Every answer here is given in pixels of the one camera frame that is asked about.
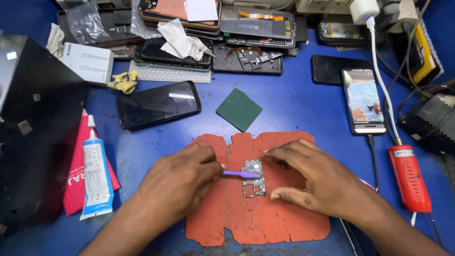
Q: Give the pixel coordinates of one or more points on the person's left hand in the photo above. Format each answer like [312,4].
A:
[177,181]

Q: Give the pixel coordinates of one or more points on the person's right hand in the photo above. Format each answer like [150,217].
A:
[327,181]

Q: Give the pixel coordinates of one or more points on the person's left fingers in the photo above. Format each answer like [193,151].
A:
[208,160]

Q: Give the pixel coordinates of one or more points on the purple brush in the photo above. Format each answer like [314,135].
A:
[243,174]

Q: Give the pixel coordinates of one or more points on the small phone circuit board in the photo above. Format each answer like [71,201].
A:
[254,185]

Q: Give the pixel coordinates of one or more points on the green square pad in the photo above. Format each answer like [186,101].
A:
[239,109]

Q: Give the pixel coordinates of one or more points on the orange silicone work mat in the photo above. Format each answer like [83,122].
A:
[248,220]

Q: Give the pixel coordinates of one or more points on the black smartphone with dark screen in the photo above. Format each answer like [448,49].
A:
[158,105]

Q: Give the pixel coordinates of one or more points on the bubble wrap sheet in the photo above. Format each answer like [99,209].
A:
[167,75]

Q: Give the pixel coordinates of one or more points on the white glue tube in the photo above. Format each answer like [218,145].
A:
[96,174]

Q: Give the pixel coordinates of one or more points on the yellow cloth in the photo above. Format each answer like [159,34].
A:
[123,82]

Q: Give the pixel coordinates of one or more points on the crumpled white tissue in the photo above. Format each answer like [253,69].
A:
[181,41]

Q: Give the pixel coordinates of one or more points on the red bubble pouch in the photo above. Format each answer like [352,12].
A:
[76,177]

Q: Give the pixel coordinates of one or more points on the heap of phones and screens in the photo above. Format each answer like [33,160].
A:
[213,25]

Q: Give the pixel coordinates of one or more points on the flat black phone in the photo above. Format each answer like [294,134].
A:
[327,69]

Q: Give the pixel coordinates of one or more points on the small white carton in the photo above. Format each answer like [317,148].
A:
[89,63]

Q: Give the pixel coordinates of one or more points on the pink thin tool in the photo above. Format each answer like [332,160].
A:
[368,184]

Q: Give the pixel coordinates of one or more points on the smartphone with lit screen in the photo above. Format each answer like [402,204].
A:
[363,101]

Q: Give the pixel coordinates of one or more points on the large black box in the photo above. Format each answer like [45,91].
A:
[39,135]

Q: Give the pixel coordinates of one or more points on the clear plastic bag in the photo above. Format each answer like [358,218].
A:
[87,25]

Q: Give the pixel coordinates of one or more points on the white rag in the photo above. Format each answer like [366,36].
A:
[55,41]

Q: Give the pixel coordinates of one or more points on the white power strip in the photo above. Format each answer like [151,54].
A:
[330,5]

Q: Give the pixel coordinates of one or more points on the red handheld tool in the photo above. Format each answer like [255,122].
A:
[408,177]

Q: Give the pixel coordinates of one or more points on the white charger plug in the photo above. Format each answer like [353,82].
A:
[364,10]

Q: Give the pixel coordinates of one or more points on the black power unit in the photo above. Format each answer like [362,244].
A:
[430,122]

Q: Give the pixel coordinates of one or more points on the yellow and black pack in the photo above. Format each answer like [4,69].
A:
[424,53]

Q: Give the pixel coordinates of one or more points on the open black phone frame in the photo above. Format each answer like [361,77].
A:
[247,58]

